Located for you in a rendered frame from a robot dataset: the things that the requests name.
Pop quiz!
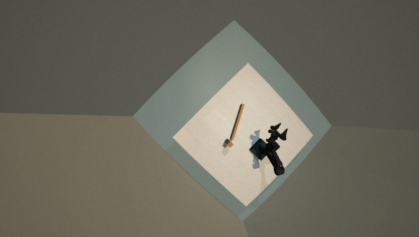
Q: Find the brown wooden rail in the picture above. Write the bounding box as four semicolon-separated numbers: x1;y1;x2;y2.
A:
230;104;244;141

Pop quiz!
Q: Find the brown wooden post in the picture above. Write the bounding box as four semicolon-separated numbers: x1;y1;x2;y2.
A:
225;138;233;148

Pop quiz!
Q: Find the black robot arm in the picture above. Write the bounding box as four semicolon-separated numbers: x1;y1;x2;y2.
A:
259;130;285;176

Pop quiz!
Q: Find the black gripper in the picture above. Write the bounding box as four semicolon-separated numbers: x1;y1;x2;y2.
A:
270;123;288;140

